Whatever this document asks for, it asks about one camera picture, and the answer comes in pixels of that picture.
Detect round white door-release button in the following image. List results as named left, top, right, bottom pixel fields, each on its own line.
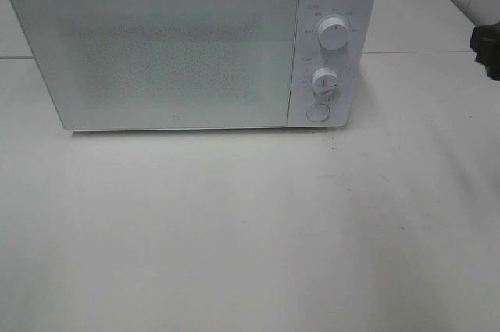
left=306, top=104, right=330, bottom=123

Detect upper white power knob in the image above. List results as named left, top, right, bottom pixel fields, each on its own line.
left=317, top=14, right=350, bottom=51

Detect white timer knob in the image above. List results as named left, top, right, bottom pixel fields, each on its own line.
left=311, top=68, right=340, bottom=95

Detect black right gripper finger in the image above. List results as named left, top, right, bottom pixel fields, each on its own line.
left=470, top=23, right=500, bottom=80

